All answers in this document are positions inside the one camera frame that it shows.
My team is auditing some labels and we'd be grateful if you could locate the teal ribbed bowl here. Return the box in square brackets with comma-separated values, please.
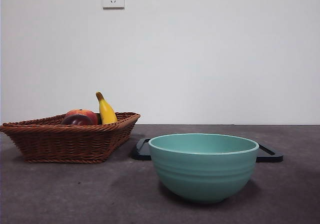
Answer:
[148, 133, 260, 205]

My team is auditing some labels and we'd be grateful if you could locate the dark red plum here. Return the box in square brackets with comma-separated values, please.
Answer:
[60, 114, 94, 126]

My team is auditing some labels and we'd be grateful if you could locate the dark rectangular tray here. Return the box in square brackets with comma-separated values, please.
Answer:
[130, 138, 284, 163]

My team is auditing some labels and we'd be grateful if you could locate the yellow banana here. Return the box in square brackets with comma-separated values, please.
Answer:
[95, 91, 119, 125]

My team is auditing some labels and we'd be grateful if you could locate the red yellow apple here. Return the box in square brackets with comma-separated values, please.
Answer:
[65, 109, 99, 125]

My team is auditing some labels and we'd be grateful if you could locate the brown wicker basket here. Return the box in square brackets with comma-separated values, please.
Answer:
[0, 112, 141, 164]

